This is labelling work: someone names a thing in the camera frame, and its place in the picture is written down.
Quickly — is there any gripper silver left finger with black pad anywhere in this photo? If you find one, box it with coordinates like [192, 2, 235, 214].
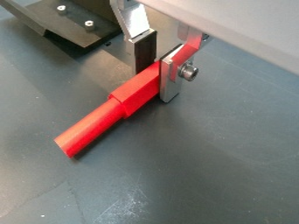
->
[109, 0, 157, 74]

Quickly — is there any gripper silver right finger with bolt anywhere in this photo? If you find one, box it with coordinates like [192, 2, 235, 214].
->
[160, 24, 203, 102]

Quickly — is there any red peg object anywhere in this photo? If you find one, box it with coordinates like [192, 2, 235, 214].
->
[54, 62, 160, 158]

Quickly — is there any right bracket screw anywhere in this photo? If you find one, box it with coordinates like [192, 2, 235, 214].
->
[84, 20, 95, 32]

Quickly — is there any bracket screw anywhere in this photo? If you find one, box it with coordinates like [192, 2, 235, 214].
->
[56, 5, 66, 15]
[84, 20, 95, 32]

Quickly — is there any left bracket screw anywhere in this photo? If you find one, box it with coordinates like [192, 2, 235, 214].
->
[56, 5, 66, 15]

